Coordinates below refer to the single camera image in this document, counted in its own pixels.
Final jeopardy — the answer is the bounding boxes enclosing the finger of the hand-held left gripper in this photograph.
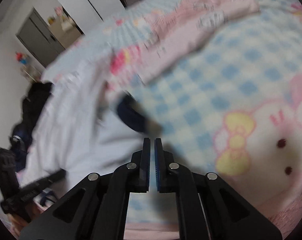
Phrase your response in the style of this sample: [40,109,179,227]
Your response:
[38,169,66,190]

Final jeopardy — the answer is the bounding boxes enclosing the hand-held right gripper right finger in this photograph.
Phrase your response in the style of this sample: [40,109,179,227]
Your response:
[154,137,283,240]

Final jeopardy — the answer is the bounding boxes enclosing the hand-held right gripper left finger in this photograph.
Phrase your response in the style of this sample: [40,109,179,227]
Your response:
[19,137,151,240]

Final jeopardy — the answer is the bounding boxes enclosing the white jacket with navy cuffs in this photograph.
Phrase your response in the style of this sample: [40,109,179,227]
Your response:
[18,55,164,205]

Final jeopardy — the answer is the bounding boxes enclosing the navy garment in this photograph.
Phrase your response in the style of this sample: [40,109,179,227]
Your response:
[9,120,33,160]

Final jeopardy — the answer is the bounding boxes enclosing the black fleece jacket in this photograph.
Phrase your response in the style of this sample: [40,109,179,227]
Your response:
[21,81,54,130]

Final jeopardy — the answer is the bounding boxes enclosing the white shelf rack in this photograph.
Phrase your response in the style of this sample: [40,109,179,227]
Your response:
[21,64,42,83]

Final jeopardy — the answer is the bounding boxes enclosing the blue checked printed blanket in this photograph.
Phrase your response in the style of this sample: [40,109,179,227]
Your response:
[41,0,302,240]

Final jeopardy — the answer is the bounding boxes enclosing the red and blue doll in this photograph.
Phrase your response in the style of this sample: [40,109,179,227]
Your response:
[15,51,28,64]

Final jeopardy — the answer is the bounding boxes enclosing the grey door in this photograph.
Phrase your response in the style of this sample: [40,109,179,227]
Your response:
[16,7,66,68]

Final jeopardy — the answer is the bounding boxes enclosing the pink printed pajama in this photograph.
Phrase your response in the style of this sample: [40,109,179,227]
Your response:
[108,0,262,85]

